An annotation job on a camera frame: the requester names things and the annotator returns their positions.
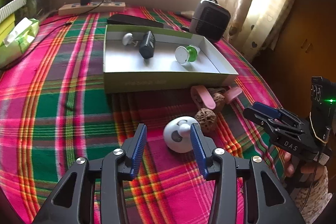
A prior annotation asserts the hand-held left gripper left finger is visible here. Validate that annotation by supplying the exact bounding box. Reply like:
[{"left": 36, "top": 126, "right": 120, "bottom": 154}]
[{"left": 31, "top": 123, "right": 148, "bottom": 224}]

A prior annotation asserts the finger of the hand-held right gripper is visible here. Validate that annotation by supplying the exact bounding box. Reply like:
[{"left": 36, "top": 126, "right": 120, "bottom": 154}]
[
  {"left": 253, "top": 102, "right": 306, "bottom": 130},
  {"left": 243, "top": 107, "right": 302, "bottom": 135}
]

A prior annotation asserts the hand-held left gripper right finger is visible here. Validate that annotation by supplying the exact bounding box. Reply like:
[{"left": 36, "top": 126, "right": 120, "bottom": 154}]
[{"left": 189, "top": 123, "right": 306, "bottom": 224}]

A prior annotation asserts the white panda toy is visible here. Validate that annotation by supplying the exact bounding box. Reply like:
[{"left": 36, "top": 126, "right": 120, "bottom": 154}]
[{"left": 163, "top": 116, "right": 196, "bottom": 153}]

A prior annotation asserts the brown walnut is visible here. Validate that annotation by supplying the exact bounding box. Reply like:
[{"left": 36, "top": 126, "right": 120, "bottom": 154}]
[
  {"left": 212, "top": 92, "right": 226, "bottom": 111},
  {"left": 195, "top": 108, "right": 217, "bottom": 132}
]

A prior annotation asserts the pink plastic clip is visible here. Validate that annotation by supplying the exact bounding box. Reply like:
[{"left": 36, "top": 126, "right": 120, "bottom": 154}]
[
  {"left": 225, "top": 88, "right": 242, "bottom": 103},
  {"left": 191, "top": 85, "right": 215, "bottom": 109}
]

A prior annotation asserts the green white cardboard box tray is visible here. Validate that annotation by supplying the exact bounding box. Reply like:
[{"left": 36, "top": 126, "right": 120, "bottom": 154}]
[{"left": 102, "top": 25, "right": 239, "bottom": 94}]

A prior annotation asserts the black rectangular device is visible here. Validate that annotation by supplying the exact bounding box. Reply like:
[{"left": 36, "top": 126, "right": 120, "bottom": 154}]
[{"left": 139, "top": 30, "right": 156, "bottom": 59}]

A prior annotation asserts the white mushroom-shaped knob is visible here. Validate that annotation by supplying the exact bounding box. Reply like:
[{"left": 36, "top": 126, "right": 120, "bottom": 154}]
[{"left": 122, "top": 33, "right": 139, "bottom": 47}]

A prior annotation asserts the person's right forearm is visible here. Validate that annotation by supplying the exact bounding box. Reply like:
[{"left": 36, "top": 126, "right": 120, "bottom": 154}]
[{"left": 298, "top": 169, "right": 331, "bottom": 222}]

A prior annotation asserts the person's right hand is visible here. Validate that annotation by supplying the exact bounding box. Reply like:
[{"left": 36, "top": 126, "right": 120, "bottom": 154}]
[{"left": 285, "top": 152, "right": 328, "bottom": 182}]

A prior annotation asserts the dark wooden cabinet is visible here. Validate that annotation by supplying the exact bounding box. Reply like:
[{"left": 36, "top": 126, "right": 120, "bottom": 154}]
[{"left": 252, "top": 0, "right": 336, "bottom": 119}]

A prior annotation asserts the grey black space heater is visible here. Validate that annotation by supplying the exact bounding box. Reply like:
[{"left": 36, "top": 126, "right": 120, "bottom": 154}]
[{"left": 189, "top": 0, "right": 231, "bottom": 43}]

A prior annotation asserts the cream heart-print curtain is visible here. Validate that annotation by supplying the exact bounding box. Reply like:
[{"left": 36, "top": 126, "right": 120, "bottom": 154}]
[{"left": 223, "top": 0, "right": 302, "bottom": 62}]

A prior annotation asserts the black phone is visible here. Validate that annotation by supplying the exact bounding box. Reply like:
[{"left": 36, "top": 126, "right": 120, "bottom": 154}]
[{"left": 107, "top": 13, "right": 164, "bottom": 29}]

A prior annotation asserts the beige power strip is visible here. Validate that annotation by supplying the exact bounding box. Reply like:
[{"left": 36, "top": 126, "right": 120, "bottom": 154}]
[{"left": 58, "top": 1, "right": 126, "bottom": 16}]

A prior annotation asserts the green tissue pack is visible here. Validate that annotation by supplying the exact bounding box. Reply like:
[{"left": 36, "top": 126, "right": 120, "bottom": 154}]
[{"left": 0, "top": 17, "right": 40, "bottom": 69}]

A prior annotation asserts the yellow-green box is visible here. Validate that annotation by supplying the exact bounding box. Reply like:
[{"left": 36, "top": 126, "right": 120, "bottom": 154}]
[{"left": 0, "top": 14, "right": 15, "bottom": 42}]

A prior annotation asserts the grey white striped box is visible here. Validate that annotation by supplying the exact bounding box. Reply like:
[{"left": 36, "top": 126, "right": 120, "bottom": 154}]
[{"left": 0, "top": 0, "right": 27, "bottom": 22}]

